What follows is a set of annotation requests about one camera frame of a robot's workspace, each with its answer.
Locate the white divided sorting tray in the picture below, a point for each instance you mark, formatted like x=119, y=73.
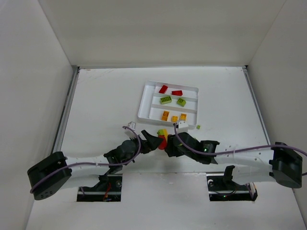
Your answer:
x=151, y=110

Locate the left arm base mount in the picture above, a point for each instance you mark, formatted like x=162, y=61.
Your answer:
x=107, y=190

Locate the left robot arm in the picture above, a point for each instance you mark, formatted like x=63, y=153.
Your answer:
x=58, y=171

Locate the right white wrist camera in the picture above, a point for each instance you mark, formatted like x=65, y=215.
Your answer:
x=182, y=126

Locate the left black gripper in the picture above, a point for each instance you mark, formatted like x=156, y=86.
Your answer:
x=144, y=143

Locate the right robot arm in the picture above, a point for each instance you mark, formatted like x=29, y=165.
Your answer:
x=273, y=163

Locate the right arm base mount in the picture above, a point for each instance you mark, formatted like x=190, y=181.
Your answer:
x=222, y=188

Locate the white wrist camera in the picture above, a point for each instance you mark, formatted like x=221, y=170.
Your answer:
x=182, y=126
x=130, y=129

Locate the small yellow lego brick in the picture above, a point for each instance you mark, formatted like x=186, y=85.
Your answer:
x=174, y=119

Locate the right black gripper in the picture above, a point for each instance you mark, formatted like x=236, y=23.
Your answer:
x=175, y=145

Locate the red yellow green lego cluster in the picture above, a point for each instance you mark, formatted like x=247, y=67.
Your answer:
x=163, y=134

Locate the red lego brick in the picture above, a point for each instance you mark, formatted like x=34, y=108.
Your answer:
x=163, y=89

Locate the yellow rounded lego brick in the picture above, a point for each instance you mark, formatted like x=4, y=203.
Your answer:
x=183, y=117

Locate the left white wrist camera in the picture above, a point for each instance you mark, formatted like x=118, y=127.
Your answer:
x=130, y=129

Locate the long green lego brick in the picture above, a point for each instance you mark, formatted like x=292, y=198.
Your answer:
x=165, y=100

